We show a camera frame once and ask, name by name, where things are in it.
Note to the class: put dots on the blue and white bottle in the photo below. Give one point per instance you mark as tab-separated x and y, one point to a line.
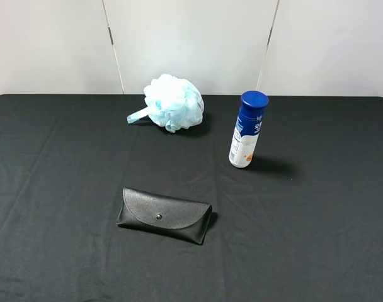
247	128

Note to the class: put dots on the light blue bath loofah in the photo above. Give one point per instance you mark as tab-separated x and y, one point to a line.
171	103

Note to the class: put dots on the black leather glasses case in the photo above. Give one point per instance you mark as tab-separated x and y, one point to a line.
163	215

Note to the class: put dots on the black tablecloth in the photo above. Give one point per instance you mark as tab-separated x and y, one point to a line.
93	208

